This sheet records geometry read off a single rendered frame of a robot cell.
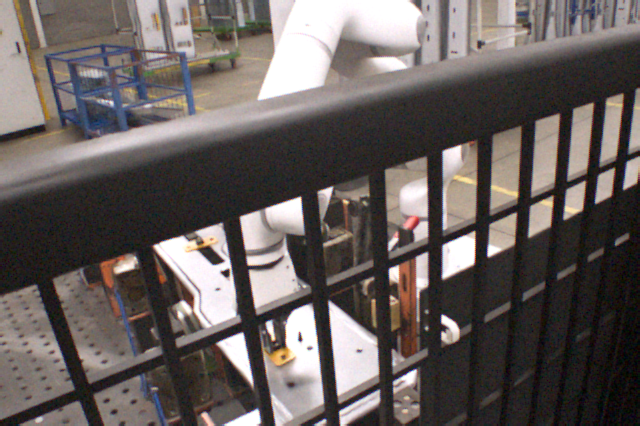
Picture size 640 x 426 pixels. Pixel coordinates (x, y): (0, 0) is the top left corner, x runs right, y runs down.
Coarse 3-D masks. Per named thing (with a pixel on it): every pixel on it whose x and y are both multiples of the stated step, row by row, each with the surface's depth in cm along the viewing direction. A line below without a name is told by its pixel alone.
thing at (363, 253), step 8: (352, 200) 92; (360, 200) 94; (368, 200) 94; (352, 208) 91; (360, 208) 91; (368, 208) 93; (352, 216) 92; (360, 216) 95; (368, 216) 93; (360, 224) 95; (368, 224) 93; (360, 232) 96; (368, 232) 93; (360, 240) 96; (368, 240) 94; (360, 248) 97; (368, 248) 94; (360, 256) 97; (368, 256) 95
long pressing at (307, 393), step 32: (160, 256) 129; (192, 256) 126; (224, 256) 124; (192, 288) 113; (224, 288) 112; (224, 320) 101; (288, 320) 100; (352, 320) 97; (224, 352) 94; (352, 352) 90; (320, 384) 84; (352, 384) 83; (288, 416) 78; (352, 416) 77
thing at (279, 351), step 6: (276, 342) 92; (264, 348) 92; (276, 348) 91; (282, 348) 91; (288, 348) 91; (270, 354) 90; (276, 354) 90; (282, 354) 90; (288, 354) 90; (294, 354) 90; (276, 360) 89; (282, 360) 88; (288, 360) 89
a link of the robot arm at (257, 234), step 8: (248, 216) 77; (256, 216) 76; (264, 216) 76; (248, 224) 78; (256, 224) 77; (264, 224) 77; (248, 232) 78; (256, 232) 78; (264, 232) 78; (272, 232) 79; (280, 232) 81; (248, 240) 79; (256, 240) 79; (264, 240) 79; (272, 240) 80; (280, 240) 81; (248, 248) 79; (256, 248) 79
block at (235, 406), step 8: (224, 408) 83; (232, 408) 83; (240, 408) 83; (200, 416) 82; (208, 416) 82; (216, 416) 82; (224, 416) 82; (232, 416) 81; (240, 416) 81; (200, 424) 80; (208, 424) 80; (216, 424) 80; (224, 424) 80
